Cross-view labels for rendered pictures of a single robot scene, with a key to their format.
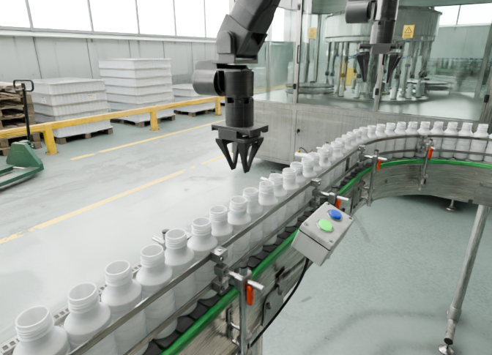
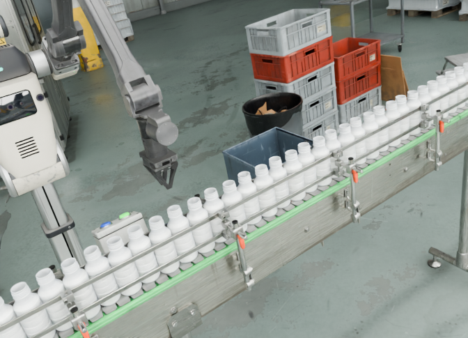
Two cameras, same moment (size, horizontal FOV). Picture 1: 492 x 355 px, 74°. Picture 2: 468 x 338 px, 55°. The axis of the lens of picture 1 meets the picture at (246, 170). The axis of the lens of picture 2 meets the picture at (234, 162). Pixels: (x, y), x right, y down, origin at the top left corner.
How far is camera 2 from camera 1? 169 cm
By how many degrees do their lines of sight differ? 127
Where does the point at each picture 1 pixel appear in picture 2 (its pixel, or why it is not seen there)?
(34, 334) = (290, 153)
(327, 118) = not seen: outside the picture
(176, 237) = (228, 191)
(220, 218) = (195, 201)
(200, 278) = not seen: hidden behind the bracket
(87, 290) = (274, 164)
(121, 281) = (260, 169)
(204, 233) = (210, 192)
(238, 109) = not seen: hidden behind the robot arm
